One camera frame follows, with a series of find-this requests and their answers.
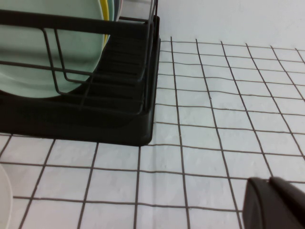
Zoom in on black wire dish rack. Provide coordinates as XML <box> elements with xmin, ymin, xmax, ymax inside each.
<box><xmin>0</xmin><ymin>0</ymin><xmax>160</xmax><ymax>115</ymax></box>

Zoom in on light blue plate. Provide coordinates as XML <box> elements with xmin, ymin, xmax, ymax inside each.
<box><xmin>107</xmin><ymin>0</ymin><xmax>120</xmax><ymax>22</ymax></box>

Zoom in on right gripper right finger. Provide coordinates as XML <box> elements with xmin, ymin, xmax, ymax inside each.
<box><xmin>268</xmin><ymin>176</ymin><xmax>305</xmax><ymax>217</ymax></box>

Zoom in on yellow plate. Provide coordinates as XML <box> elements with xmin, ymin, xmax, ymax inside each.
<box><xmin>99</xmin><ymin>0</ymin><xmax>111</xmax><ymax>47</ymax></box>

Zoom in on mint green plate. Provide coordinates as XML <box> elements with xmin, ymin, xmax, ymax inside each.
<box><xmin>0</xmin><ymin>0</ymin><xmax>107</xmax><ymax>99</ymax></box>

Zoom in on black plastic drip tray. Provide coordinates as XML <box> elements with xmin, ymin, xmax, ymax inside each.
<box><xmin>0</xmin><ymin>14</ymin><xmax>162</xmax><ymax>146</ymax></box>

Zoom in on white plate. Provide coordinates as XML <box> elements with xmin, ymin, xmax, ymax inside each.
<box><xmin>0</xmin><ymin>164</ymin><xmax>13</xmax><ymax>229</ymax></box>

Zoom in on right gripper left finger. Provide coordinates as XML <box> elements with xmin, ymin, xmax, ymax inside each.
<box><xmin>242</xmin><ymin>177</ymin><xmax>305</xmax><ymax>229</ymax></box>

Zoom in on white grid tablecloth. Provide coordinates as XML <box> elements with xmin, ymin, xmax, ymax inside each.
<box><xmin>0</xmin><ymin>35</ymin><xmax>305</xmax><ymax>229</ymax></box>

